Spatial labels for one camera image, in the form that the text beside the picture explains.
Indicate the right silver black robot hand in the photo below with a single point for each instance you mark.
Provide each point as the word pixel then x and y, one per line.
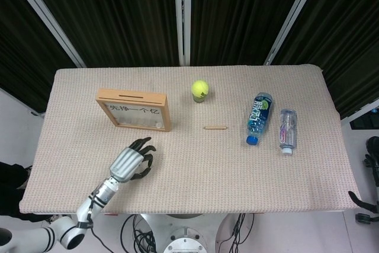
pixel 364 204

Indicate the white frame post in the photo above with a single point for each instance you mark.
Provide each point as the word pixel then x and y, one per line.
pixel 296 13
pixel 177 13
pixel 45 13

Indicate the wooden coin box frame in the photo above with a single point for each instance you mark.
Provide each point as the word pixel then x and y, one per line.
pixel 130 96

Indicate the yellow tennis ball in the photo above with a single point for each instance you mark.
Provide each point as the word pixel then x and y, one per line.
pixel 199 87

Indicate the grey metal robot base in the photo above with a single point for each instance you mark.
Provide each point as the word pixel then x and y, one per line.
pixel 183 235

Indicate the beige woven table cloth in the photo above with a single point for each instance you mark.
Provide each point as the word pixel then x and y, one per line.
pixel 207 170

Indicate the thin wooden stick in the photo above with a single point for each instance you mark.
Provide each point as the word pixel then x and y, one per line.
pixel 215 127

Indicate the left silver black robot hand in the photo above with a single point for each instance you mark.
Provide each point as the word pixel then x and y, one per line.
pixel 125 164

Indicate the black pleated curtain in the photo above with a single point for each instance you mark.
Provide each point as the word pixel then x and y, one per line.
pixel 112 13
pixel 242 13
pixel 349 42
pixel 23 42

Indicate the blue label drink bottle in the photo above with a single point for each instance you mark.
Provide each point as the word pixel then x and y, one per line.
pixel 259 116

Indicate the dark screen panel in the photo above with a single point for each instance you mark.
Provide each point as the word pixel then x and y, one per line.
pixel 365 121

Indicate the black caster wheel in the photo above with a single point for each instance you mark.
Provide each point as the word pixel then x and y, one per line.
pixel 364 218

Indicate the person in black clothes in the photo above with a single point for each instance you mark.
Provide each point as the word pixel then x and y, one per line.
pixel 12 176

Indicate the clear plastic water bottle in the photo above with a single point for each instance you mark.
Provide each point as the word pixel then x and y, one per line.
pixel 288 130

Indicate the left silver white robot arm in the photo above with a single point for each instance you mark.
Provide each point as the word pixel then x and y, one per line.
pixel 103 192

